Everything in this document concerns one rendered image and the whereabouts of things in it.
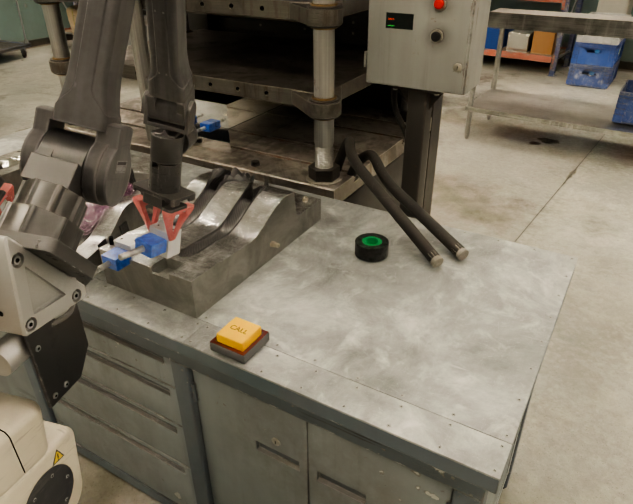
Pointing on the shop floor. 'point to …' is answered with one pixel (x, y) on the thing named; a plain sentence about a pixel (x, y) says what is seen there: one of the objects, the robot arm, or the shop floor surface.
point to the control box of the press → (424, 65)
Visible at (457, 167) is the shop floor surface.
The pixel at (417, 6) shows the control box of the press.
